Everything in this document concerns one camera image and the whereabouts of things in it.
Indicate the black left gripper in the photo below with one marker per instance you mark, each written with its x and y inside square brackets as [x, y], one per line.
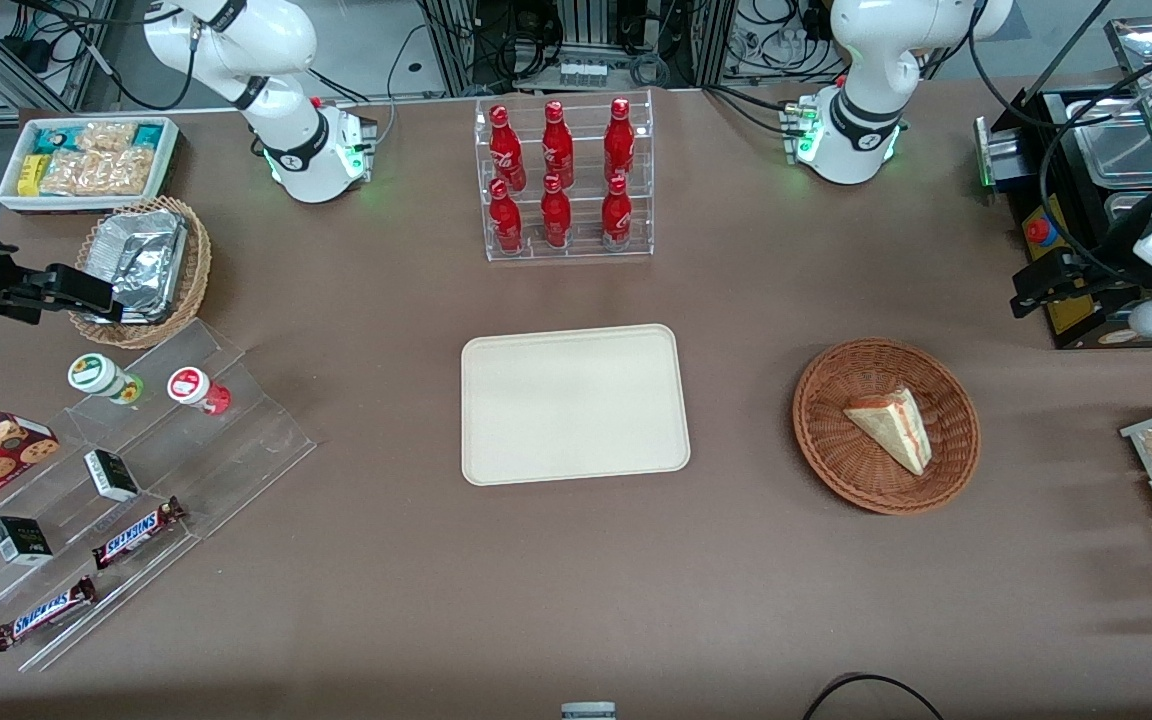
[1104, 281]

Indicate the triangular sandwich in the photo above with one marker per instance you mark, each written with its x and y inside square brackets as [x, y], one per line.
[891, 425]

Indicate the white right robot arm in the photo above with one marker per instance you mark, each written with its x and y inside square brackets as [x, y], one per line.
[296, 150]

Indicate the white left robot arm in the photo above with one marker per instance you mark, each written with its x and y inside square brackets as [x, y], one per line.
[856, 140]

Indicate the light oval wicker basket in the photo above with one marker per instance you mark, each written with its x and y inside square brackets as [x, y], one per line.
[198, 260]

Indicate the brown round wicker basket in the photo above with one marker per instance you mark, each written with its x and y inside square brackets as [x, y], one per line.
[836, 450]

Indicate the cream plastic tray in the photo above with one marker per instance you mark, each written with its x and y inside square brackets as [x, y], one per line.
[576, 405]

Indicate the red round knob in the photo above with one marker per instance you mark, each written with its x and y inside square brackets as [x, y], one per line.
[1039, 230]

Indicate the black food warmer cabinet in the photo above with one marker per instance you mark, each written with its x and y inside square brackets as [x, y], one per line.
[1086, 338]

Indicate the green lid snack cup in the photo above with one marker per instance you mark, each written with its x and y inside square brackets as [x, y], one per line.
[94, 373]

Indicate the aluminium foil container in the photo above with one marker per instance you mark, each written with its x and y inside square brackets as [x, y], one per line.
[141, 260]

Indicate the steel food pan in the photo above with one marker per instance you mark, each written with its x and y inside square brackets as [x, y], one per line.
[1121, 206]
[1106, 150]

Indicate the white rectangular snack bin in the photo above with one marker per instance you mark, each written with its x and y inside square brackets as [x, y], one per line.
[8, 198]

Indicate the yellow snack pack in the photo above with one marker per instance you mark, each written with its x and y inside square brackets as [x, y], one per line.
[31, 175]

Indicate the large clear cracker bag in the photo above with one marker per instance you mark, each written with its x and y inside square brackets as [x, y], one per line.
[96, 172]

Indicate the red lid snack cup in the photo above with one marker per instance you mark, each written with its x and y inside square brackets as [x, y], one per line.
[191, 385]

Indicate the small teal snack pack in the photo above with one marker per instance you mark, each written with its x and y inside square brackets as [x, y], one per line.
[148, 136]

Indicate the small black box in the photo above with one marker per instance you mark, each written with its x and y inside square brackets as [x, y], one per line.
[21, 540]
[111, 475]

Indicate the clear acrylic stepped display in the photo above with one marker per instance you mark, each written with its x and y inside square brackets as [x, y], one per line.
[236, 440]

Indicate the brown Snickers bar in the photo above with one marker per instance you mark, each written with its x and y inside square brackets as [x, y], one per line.
[44, 613]
[136, 533]

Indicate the red cola bottle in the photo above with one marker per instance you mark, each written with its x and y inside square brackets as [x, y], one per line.
[557, 145]
[619, 140]
[556, 215]
[506, 150]
[505, 220]
[617, 215]

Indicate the clear acrylic bottle rack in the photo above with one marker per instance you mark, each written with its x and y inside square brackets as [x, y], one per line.
[536, 256]

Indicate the small grey device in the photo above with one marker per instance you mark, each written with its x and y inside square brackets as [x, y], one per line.
[588, 712]

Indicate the aluminium equipment frame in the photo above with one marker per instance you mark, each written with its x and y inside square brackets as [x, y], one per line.
[586, 30]

